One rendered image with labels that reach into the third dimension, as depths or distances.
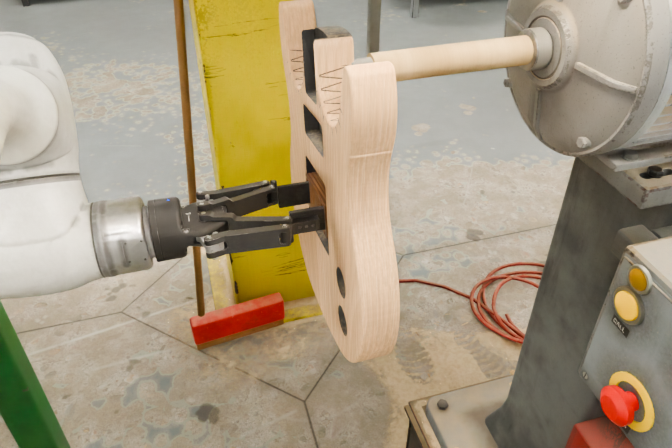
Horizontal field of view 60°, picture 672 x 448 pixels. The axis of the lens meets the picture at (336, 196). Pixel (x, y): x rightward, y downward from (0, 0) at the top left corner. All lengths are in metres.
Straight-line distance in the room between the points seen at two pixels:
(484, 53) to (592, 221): 0.40
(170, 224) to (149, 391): 1.26
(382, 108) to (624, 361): 0.36
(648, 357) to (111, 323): 1.77
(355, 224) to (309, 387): 1.28
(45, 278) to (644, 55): 0.65
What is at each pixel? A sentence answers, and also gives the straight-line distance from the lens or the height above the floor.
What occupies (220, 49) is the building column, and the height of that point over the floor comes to 0.95.
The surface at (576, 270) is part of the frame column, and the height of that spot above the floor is 0.85.
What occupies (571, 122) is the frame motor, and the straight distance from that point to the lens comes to 0.70.
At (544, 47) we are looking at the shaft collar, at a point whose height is 1.26.
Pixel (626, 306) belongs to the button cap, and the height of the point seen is 1.07.
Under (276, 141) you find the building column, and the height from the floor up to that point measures 0.66.
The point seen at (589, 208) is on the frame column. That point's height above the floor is 0.97.
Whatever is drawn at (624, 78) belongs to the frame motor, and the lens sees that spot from 0.64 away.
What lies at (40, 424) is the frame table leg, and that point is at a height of 0.63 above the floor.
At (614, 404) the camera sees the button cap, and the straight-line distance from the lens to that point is 0.68.
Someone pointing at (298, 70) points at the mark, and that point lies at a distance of 0.80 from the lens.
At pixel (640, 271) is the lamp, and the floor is 1.12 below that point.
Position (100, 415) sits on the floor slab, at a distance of 1.92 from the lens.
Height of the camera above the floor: 1.50
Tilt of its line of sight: 36 degrees down
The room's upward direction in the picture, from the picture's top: straight up
